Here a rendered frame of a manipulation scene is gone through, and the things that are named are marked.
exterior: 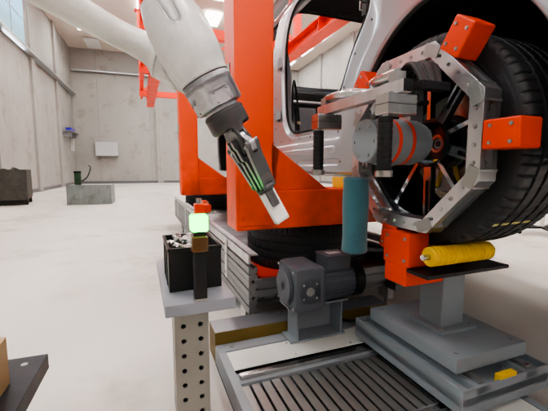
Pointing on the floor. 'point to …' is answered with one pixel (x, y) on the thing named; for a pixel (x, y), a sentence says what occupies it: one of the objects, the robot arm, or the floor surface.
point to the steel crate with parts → (15, 187)
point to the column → (192, 362)
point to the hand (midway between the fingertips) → (274, 205)
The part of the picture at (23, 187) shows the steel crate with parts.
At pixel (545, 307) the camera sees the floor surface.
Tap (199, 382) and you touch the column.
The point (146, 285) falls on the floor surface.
